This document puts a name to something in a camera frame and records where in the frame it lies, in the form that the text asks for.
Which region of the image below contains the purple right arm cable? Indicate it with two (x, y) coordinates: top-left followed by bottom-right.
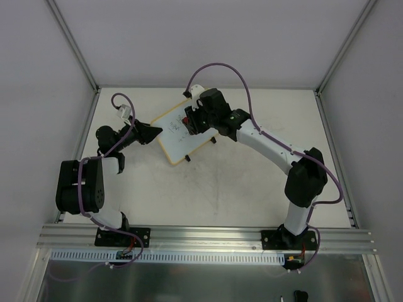
(182, 62), (344, 274)

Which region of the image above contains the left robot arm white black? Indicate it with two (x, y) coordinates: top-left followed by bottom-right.
(55, 120), (162, 249)

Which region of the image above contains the black object at bottom edge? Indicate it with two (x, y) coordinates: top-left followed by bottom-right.
(294, 290), (309, 302)

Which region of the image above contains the aluminium frame post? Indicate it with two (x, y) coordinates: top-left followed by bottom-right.
(47, 0), (101, 93)
(314, 0), (378, 95)

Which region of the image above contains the white slotted cable duct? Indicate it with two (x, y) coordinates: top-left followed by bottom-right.
(50, 249), (285, 266)

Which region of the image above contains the yellow-framed whiteboard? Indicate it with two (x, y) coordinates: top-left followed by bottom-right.
(150, 98), (218, 165)

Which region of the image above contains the aluminium mounting rail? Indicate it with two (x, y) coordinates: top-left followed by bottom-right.
(36, 223), (378, 255)

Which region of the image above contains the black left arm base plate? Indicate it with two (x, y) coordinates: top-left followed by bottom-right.
(94, 227), (151, 248)

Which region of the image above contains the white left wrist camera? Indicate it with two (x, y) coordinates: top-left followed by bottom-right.
(116, 104), (132, 123)

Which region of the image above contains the right aluminium frame post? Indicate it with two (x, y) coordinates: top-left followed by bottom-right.
(314, 0), (378, 95)

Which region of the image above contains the left aluminium frame post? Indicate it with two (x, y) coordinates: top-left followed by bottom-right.
(47, 0), (101, 93)

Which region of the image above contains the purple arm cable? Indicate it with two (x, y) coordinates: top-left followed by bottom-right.
(47, 92), (144, 281)
(182, 62), (344, 274)

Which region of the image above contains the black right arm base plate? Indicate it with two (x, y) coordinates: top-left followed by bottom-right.
(260, 228), (318, 251)

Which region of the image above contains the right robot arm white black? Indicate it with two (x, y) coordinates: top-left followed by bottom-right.
(182, 88), (327, 249)

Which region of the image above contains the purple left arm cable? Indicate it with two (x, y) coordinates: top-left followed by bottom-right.
(47, 92), (144, 281)

